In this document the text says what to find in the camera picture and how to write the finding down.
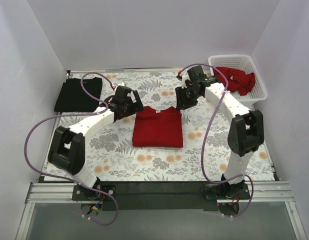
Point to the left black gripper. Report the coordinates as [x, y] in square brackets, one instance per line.
[128, 105]

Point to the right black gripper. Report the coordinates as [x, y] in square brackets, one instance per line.
[184, 95]

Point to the red t-shirt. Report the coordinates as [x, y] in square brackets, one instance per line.
[158, 128]

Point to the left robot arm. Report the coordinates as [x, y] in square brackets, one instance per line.
[68, 148]

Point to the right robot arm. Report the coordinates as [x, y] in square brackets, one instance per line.
[246, 132]

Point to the red t-shirts in basket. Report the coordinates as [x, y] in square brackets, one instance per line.
[238, 80]

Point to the folded black t-shirt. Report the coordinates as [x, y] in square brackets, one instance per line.
[72, 97]

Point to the white plastic laundry basket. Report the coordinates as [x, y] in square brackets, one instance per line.
[245, 63]

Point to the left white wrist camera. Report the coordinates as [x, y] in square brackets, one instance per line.
[115, 86]

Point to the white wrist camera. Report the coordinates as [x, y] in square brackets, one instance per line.
[115, 86]
[185, 82]

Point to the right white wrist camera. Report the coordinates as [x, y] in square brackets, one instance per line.
[185, 82]

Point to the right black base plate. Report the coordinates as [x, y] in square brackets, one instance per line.
[218, 192]

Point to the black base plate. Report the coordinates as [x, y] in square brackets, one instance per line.
[218, 192]
[94, 192]

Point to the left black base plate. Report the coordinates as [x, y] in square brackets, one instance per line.
[94, 192]

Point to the aluminium frame rail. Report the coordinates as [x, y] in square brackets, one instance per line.
[160, 211]

